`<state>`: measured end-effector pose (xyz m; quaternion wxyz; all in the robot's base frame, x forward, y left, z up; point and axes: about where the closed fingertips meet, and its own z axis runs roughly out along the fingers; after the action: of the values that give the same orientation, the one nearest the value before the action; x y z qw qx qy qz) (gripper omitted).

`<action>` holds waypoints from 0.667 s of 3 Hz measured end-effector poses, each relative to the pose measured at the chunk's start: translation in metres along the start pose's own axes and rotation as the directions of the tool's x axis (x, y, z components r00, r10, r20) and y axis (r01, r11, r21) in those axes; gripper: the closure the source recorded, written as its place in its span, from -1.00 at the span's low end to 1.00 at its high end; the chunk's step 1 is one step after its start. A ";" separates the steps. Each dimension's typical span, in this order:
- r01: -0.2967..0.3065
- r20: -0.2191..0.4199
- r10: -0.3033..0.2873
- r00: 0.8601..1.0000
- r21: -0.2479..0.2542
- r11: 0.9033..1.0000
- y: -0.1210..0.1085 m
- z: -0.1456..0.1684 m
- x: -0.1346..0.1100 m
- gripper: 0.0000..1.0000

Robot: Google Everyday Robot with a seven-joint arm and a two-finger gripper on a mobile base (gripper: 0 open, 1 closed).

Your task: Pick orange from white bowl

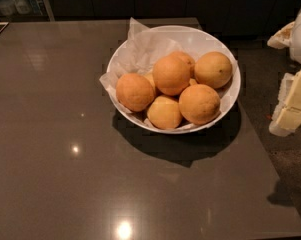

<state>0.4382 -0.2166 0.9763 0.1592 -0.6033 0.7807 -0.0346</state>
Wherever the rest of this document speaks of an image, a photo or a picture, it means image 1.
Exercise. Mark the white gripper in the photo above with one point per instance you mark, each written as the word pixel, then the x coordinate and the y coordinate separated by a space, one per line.
pixel 286 116

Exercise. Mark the back hidden orange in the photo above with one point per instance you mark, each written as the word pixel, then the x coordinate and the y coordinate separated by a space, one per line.
pixel 187 59

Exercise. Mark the white ceramic bowl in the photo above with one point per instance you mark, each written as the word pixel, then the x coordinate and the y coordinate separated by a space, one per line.
pixel 203 39

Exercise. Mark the small hidden orange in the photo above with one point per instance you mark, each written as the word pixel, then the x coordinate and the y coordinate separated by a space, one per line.
pixel 149 77

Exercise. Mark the white paper liner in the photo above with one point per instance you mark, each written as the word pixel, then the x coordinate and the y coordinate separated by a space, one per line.
pixel 146 47

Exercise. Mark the white plastic bottle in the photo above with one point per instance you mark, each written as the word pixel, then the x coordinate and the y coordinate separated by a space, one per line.
pixel 23 6

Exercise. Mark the clear plastic bottle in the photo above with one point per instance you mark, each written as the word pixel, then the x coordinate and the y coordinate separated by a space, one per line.
pixel 7 8

